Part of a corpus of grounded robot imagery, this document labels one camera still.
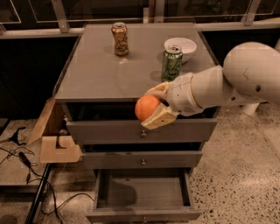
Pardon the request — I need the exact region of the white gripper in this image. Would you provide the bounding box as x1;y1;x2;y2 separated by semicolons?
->
141;73;203;130

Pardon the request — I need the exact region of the orange fruit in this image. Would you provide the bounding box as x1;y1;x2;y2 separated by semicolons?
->
135;94;161;122

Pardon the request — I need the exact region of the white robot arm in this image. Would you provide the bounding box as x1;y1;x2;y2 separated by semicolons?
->
141;42;280;130

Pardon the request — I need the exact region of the grey top drawer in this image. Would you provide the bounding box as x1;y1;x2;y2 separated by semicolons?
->
66;118;217;145

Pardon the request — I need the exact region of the grey drawer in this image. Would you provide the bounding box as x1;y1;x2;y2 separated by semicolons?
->
87;168;201;224
66;118;217;145
81;150;202;169

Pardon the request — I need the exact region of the grey middle drawer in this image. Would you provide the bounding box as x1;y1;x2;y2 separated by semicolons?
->
81;150;202;169

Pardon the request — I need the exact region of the grey drawer cabinet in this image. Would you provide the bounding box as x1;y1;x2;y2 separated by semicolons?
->
52;22;235;224

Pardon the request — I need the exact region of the grey bottom drawer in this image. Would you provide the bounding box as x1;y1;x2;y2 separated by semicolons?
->
87;168;201;224

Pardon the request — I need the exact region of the green soda can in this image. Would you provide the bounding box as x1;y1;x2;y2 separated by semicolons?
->
161;45;183;81

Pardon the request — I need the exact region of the white bowl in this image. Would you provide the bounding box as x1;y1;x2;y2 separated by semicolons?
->
164;38;197;63

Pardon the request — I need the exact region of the orange soda can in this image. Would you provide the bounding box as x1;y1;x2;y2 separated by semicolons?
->
111;22;129;56

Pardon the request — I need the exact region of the white slanted pole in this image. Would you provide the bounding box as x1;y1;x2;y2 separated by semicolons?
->
241;103;259;116

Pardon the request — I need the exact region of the wooden block fixture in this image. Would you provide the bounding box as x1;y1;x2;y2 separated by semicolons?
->
28;97;81;164

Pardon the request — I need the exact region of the black clamp tool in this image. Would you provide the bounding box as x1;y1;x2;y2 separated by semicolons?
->
0;127;25;146

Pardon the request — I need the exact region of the black metal stand leg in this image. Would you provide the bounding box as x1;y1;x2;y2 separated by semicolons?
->
24;164;52;224

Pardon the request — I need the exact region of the black cable on floor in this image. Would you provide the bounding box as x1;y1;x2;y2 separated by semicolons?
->
0;145;95;224

